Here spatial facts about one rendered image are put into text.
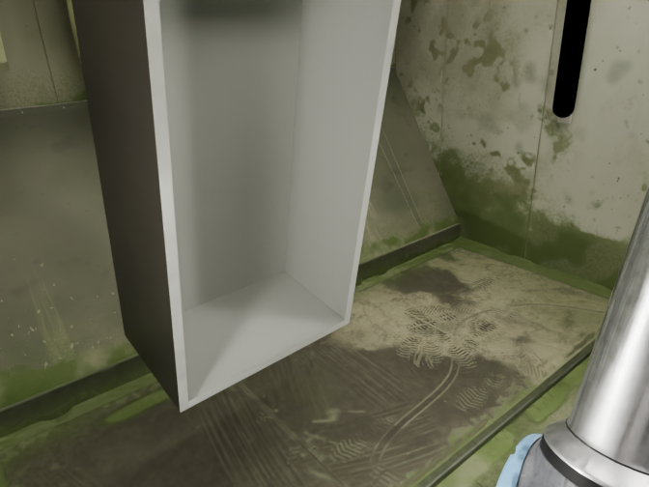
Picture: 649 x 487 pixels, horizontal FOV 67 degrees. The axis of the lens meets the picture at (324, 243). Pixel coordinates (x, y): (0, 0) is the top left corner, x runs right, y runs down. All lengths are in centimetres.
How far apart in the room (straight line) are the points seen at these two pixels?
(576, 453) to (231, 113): 116
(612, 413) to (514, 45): 251
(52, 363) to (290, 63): 140
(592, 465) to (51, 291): 194
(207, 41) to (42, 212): 117
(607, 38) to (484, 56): 64
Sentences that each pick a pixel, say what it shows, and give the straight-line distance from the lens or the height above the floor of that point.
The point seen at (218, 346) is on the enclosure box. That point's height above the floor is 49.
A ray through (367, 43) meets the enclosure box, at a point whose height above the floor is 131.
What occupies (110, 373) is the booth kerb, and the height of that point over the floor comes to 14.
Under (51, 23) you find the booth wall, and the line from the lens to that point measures 245.
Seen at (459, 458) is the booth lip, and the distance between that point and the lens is 182.
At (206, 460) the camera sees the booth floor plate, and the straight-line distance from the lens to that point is 184.
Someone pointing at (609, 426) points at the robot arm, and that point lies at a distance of 59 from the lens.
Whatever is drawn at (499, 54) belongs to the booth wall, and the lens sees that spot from 299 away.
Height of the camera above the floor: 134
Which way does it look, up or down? 23 degrees down
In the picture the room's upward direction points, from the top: 3 degrees counter-clockwise
